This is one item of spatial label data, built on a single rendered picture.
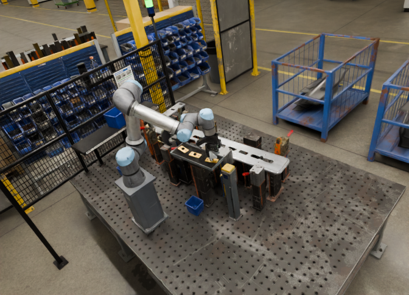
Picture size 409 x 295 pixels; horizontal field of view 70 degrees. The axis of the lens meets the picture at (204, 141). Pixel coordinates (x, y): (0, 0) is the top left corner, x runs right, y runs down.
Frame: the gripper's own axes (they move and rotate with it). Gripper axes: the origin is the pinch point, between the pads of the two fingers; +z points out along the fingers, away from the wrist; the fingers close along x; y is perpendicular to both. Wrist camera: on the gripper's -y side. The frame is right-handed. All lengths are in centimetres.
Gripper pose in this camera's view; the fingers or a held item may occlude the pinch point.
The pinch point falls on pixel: (211, 158)
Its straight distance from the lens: 187.3
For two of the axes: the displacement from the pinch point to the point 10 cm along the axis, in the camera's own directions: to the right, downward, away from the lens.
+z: 1.6, 8.1, 5.7
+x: 4.0, -5.8, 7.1
